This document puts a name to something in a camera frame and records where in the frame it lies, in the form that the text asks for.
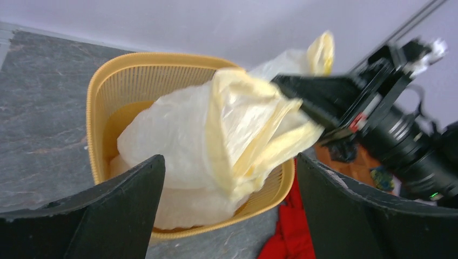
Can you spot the orange compartment tray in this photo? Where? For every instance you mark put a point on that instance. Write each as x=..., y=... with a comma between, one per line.
x=359, y=169

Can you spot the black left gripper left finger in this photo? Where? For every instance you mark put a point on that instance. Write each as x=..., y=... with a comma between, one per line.
x=113, y=219

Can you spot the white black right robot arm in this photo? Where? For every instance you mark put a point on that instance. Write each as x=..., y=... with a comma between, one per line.
x=427, y=168

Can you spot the black rolled sock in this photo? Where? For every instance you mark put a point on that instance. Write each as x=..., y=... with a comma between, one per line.
x=343, y=151

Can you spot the yellow plastic trash bin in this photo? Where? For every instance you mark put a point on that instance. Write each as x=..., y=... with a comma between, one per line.
x=128, y=84

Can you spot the blue yellow rolled sock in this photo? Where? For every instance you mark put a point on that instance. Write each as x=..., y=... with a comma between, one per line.
x=382, y=179

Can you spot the red cloth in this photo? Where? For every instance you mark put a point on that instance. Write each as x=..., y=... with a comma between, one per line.
x=292, y=239

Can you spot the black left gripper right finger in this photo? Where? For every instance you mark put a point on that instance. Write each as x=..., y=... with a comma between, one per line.
x=349, y=219

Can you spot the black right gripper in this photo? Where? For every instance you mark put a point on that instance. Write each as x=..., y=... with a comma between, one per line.
x=363, y=104

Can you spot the translucent white trash bag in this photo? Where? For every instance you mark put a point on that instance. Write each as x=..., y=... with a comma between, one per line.
x=221, y=139

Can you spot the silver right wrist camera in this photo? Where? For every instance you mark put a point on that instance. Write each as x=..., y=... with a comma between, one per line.
x=420, y=55

